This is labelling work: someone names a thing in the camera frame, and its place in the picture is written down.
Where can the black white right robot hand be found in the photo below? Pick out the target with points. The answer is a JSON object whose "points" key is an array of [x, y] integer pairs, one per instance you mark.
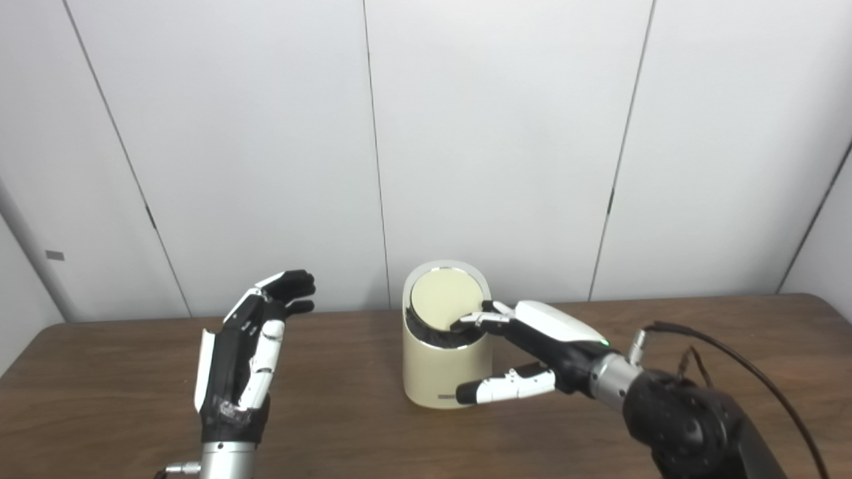
{"points": [[556, 332]]}

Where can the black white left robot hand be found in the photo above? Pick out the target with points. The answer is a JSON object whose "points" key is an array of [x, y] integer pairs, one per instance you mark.
{"points": [[229, 372]]}

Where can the round cream bin lid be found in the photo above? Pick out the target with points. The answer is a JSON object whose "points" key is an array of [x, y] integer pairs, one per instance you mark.
{"points": [[442, 296]]}

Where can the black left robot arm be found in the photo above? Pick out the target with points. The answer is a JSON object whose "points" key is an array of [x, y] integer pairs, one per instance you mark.
{"points": [[226, 462]]}

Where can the cream-colored bin body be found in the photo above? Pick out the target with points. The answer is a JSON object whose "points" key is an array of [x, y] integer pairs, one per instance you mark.
{"points": [[439, 369]]}

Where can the black bin liner bag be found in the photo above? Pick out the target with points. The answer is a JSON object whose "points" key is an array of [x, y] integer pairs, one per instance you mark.
{"points": [[432, 337]]}

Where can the small grey wall label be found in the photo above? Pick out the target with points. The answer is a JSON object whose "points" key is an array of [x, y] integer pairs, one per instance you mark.
{"points": [[54, 255]]}

